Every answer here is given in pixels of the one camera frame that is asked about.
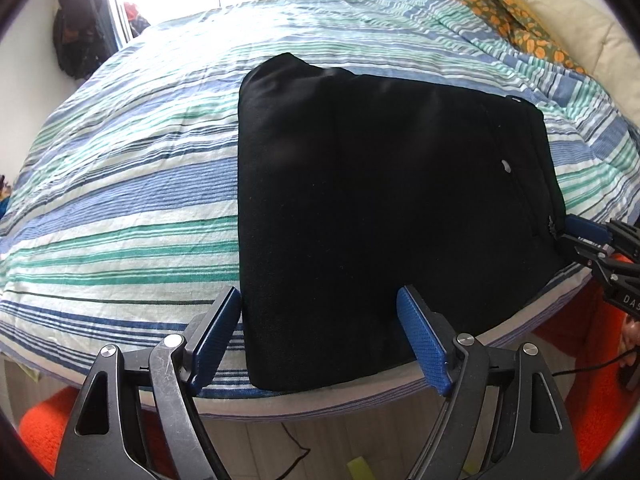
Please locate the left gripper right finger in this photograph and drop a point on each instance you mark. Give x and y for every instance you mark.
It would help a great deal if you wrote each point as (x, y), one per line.
(502, 415)

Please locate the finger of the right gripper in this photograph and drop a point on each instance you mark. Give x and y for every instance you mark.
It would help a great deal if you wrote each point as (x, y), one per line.
(595, 232)

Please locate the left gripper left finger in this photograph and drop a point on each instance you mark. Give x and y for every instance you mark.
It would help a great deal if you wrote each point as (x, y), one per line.
(105, 438)

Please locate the black pants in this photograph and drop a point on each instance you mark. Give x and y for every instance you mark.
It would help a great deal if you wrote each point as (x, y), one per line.
(353, 186)

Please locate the person's right hand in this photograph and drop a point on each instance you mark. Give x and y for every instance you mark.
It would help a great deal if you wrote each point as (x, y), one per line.
(628, 374)

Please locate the red fleece garment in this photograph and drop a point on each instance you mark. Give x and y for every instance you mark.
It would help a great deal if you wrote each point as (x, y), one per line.
(584, 334)

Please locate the striped blue green bedsheet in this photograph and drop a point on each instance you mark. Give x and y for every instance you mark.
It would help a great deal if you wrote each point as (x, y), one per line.
(122, 224)

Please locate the cream headboard cushion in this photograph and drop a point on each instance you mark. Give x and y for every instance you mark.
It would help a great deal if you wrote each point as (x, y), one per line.
(595, 39)

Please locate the orange floral blanket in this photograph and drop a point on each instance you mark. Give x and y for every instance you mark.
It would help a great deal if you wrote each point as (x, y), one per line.
(515, 22)

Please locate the red item at window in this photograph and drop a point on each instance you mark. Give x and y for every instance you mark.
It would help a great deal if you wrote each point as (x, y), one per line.
(136, 21)

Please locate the dark clothes hanging on wall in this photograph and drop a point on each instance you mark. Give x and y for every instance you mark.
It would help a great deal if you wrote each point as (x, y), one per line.
(83, 37)

